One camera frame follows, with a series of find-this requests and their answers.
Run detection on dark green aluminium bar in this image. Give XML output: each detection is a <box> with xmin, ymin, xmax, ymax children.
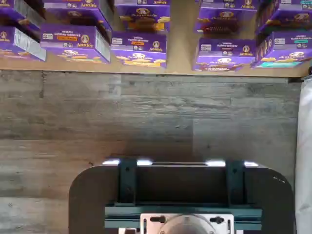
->
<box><xmin>225</xmin><ymin>159</ymin><xmax>245</xmax><ymax>205</ymax></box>
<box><xmin>118</xmin><ymin>159</ymin><xmax>137</xmax><ymax>205</ymax></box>

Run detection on purple Annie's box teal label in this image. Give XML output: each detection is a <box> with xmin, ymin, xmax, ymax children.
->
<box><xmin>258</xmin><ymin>0</ymin><xmax>312</xmax><ymax>12</ymax></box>
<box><xmin>254</xmin><ymin>9</ymin><xmax>312</xmax><ymax>35</ymax></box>
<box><xmin>250</xmin><ymin>31</ymin><xmax>312</xmax><ymax>69</ymax></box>

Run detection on white fabric curtain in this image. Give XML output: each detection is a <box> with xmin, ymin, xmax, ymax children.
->
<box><xmin>296</xmin><ymin>75</ymin><xmax>312</xmax><ymax>234</ymax></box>

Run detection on purple Annie's box maroon label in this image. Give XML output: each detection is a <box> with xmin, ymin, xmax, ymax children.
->
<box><xmin>196</xmin><ymin>6</ymin><xmax>258</xmax><ymax>39</ymax></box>
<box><xmin>192</xmin><ymin>38</ymin><xmax>257</xmax><ymax>72</ymax></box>
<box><xmin>199</xmin><ymin>0</ymin><xmax>259</xmax><ymax>10</ymax></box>

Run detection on tan wooden shelf board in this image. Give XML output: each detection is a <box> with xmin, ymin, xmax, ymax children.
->
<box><xmin>0</xmin><ymin>0</ymin><xmax>312</xmax><ymax>78</ymax></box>

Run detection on white metal mounting plate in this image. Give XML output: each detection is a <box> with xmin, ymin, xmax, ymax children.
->
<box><xmin>140</xmin><ymin>213</ymin><xmax>234</xmax><ymax>234</ymax></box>

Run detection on long dark green aluminium rail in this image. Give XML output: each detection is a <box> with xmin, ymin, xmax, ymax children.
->
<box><xmin>104</xmin><ymin>202</ymin><xmax>263</xmax><ymax>230</ymax></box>

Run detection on purple Annie's box orange label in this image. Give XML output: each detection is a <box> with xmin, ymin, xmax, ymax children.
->
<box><xmin>40</xmin><ymin>23</ymin><xmax>112</xmax><ymax>64</ymax></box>
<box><xmin>111</xmin><ymin>31</ymin><xmax>168</xmax><ymax>68</ymax></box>
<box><xmin>45</xmin><ymin>7</ymin><xmax>113</xmax><ymax>37</ymax></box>
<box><xmin>114</xmin><ymin>0</ymin><xmax>171</xmax><ymax>7</ymax></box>
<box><xmin>43</xmin><ymin>0</ymin><xmax>101</xmax><ymax>9</ymax></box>
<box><xmin>116</xmin><ymin>4</ymin><xmax>171</xmax><ymax>34</ymax></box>

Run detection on black rounded robot base table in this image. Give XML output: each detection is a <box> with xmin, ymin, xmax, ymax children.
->
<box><xmin>69</xmin><ymin>159</ymin><xmax>293</xmax><ymax>234</ymax></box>

